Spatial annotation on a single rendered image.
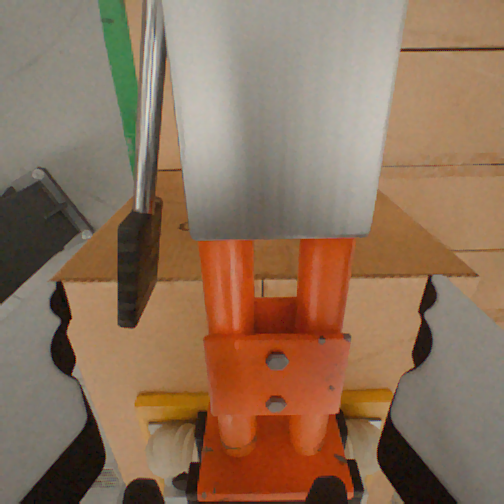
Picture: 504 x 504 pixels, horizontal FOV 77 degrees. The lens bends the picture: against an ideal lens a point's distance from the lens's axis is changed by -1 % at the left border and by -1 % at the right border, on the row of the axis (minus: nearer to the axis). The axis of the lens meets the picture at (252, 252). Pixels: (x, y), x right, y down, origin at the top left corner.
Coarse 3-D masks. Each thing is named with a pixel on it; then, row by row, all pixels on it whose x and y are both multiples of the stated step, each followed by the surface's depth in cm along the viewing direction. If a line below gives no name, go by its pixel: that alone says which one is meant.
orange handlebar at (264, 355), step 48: (240, 240) 12; (336, 240) 11; (240, 288) 13; (336, 288) 12; (240, 336) 13; (288, 336) 13; (336, 336) 13; (240, 384) 14; (288, 384) 14; (336, 384) 14; (240, 432) 17; (288, 432) 18
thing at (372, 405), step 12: (348, 396) 35; (360, 396) 35; (372, 396) 35; (384, 396) 35; (348, 408) 35; (360, 408) 35; (372, 408) 35; (384, 408) 35; (372, 420) 35; (384, 420) 36
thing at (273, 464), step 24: (216, 432) 19; (264, 432) 19; (336, 432) 19; (216, 456) 18; (264, 456) 18; (288, 456) 18; (312, 456) 18; (336, 456) 18; (192, 480) 18; (216, 480) 17; (240, 480) 17; (264, 480) 17; (288, 480) 17; (312, 480) 17; (360, 480) 17
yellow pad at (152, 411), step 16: (144, 400) 35; (160, 400) 35; (176, 400) 35; (192, 400) 35; (208, 400) 35; (144, 416) 35; (160, 416) 35; (176, 416) 35; (192, 416) 35; (144, 432) 36; (160, 480) 41; (176, 480) 36
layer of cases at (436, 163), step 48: (432, 0) 51; (480, 0) 51; (432, 48) 54; (480, 48) 55; (432, 96) 58; (480, 96) 58; (432, 144) 62; (480, 144) 62; (384, 192) 66; (432, 192) 66; (480, 192) 66; (480, 240) 72; (480, 288) 78
